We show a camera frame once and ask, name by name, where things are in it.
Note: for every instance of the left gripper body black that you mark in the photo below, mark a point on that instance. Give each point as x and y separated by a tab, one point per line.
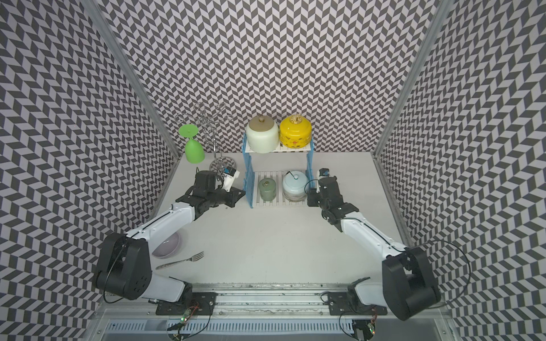
217	197

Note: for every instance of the lilac plastic bowl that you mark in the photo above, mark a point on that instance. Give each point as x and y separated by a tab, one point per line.
168	247

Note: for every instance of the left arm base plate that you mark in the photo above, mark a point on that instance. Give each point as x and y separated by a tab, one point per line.
201	303

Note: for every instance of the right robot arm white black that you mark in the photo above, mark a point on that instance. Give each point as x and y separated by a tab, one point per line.
407	286

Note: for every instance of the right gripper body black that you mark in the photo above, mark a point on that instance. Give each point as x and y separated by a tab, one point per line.
315	200

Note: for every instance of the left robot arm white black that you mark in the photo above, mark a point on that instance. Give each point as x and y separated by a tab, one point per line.
124	266

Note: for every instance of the small green tea canister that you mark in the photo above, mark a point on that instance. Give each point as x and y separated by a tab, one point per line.
267	188

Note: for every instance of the blue white two-tier shelf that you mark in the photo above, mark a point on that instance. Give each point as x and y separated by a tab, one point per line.
281	165

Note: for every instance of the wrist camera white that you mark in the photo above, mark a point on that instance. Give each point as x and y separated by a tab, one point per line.
229	174
323	173

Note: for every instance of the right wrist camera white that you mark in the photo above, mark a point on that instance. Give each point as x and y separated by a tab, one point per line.
323	173

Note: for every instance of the aluminium front rail frame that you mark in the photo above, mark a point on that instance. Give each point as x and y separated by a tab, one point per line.
265	313

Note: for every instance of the yellow patterned tea canister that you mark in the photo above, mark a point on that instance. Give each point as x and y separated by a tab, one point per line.
295	132

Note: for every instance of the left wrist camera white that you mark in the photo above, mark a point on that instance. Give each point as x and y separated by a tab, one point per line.
229	174

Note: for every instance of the cream canister brown lid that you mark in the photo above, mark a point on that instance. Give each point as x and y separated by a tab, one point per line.
263	134

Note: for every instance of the light blue tea canister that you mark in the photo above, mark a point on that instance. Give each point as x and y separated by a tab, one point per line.
293	185

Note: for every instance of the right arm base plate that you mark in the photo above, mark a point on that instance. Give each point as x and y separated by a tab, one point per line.
348	303

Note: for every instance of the chrome wire cup stand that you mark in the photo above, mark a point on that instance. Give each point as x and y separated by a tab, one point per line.
207	121

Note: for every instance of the green plastic wine glass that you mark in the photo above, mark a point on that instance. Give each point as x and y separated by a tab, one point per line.
193	149

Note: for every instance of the silver metal fork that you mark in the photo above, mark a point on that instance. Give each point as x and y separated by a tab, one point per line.
194	258

